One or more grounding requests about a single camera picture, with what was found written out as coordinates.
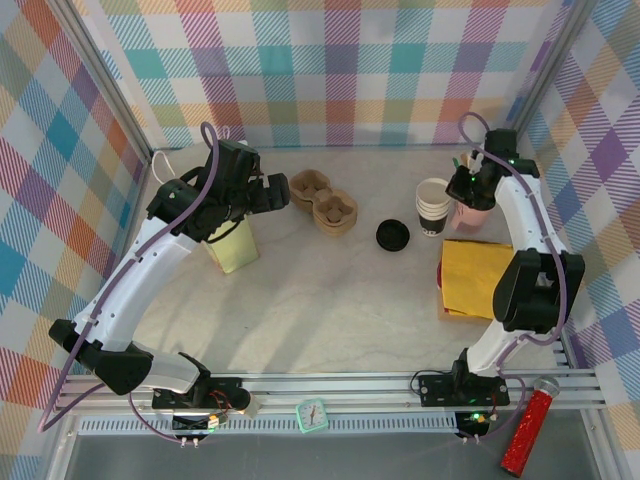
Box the brown cardboard cup carrier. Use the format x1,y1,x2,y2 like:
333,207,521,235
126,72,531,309
289,192,359,238
288,169,357,229

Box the printed paper gift bag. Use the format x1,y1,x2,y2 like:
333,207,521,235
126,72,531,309
151,126,262,276

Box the pink stirrer holder cup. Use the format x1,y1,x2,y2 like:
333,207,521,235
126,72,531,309
449,198,494,234

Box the yellow napkin stack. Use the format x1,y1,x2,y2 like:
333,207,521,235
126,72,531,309
438,238,516,321

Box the mint green square clock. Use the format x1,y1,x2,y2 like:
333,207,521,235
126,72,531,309
294,397,330,435

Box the small black controller box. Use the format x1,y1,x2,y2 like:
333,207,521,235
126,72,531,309
457,410,491,436
172,412,221,434

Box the red glitter tube silver cap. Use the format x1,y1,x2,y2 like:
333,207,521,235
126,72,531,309
500,376,561,476

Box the aluminium frame post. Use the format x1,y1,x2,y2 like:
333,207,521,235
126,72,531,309
502,0,594,146
54,0,154,164

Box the short aluminium side rail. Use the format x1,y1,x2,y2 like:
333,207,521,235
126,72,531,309
549,333,574,371

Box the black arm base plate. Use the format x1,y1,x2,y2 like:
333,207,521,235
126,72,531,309
151,377,251,414
417,372,511,407

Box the aluminium frame rail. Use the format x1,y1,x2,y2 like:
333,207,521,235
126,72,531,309
54,369,601,416

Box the slotted grey cable duct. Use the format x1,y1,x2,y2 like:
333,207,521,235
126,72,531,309
79,417,461,436

